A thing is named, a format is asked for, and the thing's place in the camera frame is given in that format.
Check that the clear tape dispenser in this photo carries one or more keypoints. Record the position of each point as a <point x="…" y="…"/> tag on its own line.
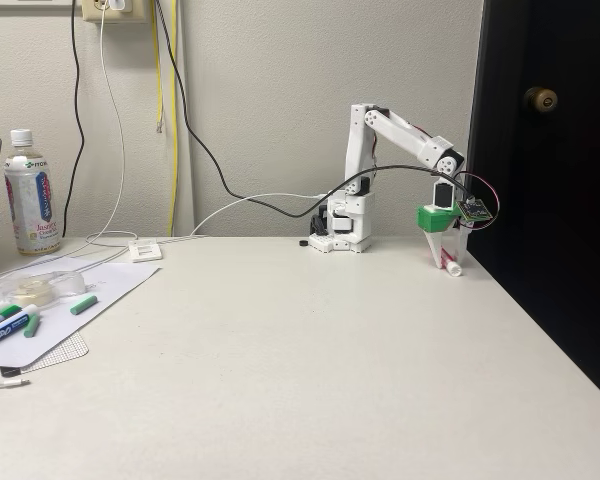
<point x="30" y="290"/>

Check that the green label Expo marker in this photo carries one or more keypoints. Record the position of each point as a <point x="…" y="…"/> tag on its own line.
<point x="2" y="311"/>

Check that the brass door knob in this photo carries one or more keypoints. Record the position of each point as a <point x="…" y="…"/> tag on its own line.
<point x="541" y="100"/>

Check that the white square adapter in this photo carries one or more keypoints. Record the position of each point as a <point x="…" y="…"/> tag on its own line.
<point x="145" y="251"/>

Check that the grid mesh mat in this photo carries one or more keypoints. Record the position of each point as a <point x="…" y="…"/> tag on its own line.
<point x="65" y="352"/>

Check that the beige wall outlet plate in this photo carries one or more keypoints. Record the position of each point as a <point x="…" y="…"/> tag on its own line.
<point x="92" y="12"/>

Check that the blue label Expo marker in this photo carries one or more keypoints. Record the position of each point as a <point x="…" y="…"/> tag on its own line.
<point x="5" y="332"/>

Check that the white paper sheet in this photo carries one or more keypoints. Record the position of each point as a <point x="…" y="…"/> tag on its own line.
<point x="115" y="285"/>

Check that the white charger plug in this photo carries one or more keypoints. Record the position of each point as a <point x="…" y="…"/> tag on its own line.
<point x="120" y="5"/>

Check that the small camera circuit board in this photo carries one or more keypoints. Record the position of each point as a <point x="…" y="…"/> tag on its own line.
<point x="475" y="210"/>

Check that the red marker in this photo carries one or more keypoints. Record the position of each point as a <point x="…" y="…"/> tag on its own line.
<point x="453" y="270"/>

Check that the black flat item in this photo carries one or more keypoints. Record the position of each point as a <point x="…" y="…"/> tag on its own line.
<point x="10" y="371"/>

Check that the dark door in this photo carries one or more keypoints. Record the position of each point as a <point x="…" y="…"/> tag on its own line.
<point x="555" y="250"/>

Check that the jasmine tea bottle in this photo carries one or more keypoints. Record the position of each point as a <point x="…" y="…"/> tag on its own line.
<point x="32" y="200"/>

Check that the green marker cap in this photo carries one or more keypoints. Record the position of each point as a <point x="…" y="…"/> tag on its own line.
<point x="31" y="326"/>
<point x="83" y="305"/>

